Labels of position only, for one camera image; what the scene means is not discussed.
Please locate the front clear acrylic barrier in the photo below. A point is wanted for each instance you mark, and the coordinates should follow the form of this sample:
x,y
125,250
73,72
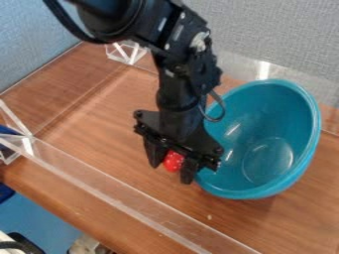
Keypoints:
x,y
121,216

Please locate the back clear acrylic barrier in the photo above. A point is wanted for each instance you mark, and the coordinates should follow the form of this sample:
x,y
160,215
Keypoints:
x,y
242,70

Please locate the left clear acrylic barrier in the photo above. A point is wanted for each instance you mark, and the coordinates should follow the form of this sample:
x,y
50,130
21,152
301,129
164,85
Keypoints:
x,y
23,61

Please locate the blue plastic bowl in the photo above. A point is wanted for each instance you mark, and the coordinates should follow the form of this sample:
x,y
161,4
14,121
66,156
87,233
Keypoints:
x,y
270,135

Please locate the black white object below table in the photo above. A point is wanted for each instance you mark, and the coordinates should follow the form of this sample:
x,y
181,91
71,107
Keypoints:
x,y
15,243

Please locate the clear acrylic barrier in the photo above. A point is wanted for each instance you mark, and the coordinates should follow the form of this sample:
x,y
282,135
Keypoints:
x,y
121,216
23,61
242,70

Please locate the black blue robot arm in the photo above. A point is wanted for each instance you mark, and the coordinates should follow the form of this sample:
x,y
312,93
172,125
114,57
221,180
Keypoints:
x,y
173,31

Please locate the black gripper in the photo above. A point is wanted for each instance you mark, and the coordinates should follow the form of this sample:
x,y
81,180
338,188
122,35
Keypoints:
x,y
180,131

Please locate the red strawberry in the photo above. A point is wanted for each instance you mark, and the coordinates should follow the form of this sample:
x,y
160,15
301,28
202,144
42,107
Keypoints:
x,y
173,161

